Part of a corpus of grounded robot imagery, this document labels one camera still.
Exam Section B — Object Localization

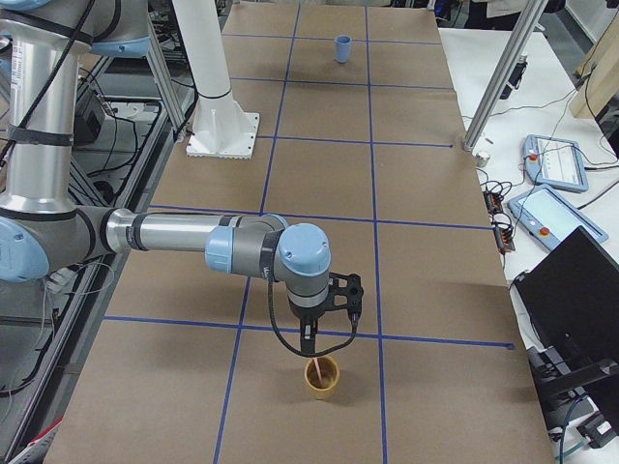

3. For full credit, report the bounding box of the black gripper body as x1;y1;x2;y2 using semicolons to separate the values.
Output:
290;303;323;334

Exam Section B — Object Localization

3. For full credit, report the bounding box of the black laptop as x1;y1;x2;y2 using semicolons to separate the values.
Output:
516;226;618;368

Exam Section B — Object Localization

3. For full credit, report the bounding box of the brown paper table mat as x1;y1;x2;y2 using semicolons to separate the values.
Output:
46;2;552;463

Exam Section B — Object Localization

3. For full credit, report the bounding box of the far blue teach pendant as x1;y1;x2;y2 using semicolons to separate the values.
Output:
522;134;589;192

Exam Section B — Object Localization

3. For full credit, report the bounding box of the blue plastic cup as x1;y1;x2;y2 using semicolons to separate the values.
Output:
334;35;353;64

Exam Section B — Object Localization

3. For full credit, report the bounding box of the yellow wooden cup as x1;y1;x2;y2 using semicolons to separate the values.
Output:
304;356;340;400

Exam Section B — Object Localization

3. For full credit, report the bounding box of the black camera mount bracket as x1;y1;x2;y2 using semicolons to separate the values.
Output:
326;273;364;315

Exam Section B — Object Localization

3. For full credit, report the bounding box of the pink chopstick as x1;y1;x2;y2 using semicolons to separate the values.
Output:
312;358;324;389

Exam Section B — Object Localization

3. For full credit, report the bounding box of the white camera stand post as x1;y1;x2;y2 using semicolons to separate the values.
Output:
172;0;260;160

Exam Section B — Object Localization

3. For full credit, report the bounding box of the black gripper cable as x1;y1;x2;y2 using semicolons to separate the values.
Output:
268;279;362;359

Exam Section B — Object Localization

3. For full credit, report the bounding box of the blue teach pendant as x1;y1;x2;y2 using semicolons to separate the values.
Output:
522;134;589;192
508;185;608;250

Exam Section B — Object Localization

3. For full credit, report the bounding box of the aluminium frame post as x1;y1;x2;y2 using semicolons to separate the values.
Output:
462;0;546;153

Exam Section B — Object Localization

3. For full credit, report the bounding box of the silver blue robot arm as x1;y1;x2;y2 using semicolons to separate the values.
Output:
1;1;335;358

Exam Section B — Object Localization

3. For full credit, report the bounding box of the near blue teach pendant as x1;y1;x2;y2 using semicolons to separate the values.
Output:
508;185;608;250

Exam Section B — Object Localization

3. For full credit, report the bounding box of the small metal cylinder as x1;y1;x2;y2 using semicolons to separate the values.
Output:
474;151;490;168

